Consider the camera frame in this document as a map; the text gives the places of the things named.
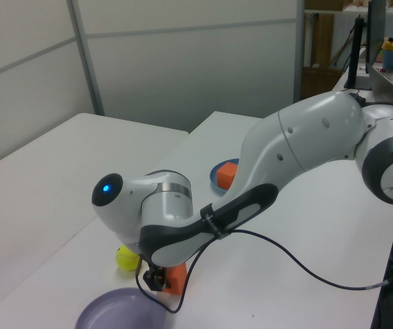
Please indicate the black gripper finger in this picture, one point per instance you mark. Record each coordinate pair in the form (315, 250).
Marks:
(153, 281)

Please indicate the orange foam cube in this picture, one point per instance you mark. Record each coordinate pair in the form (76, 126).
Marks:
(225, 176)
(177, 279)

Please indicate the yellow tennis ball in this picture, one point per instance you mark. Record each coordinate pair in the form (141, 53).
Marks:
(126, 258)

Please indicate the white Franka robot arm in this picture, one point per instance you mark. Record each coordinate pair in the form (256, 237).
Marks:
(285, 147)

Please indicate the purple plate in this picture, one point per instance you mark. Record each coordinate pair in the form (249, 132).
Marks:
(121, 312)

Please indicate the blue plate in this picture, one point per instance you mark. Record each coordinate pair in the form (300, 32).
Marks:
(213, 174)

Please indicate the brown cardboard box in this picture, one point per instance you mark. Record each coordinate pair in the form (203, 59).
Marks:
(319, 84)

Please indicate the black monitor stand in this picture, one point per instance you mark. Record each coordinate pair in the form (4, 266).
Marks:
(355, 51)

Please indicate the blue cup with yellow lid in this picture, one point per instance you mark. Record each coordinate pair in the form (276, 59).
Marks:
(389, 60)

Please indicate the dark monitor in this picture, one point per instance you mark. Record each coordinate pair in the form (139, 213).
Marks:
(376, 31)

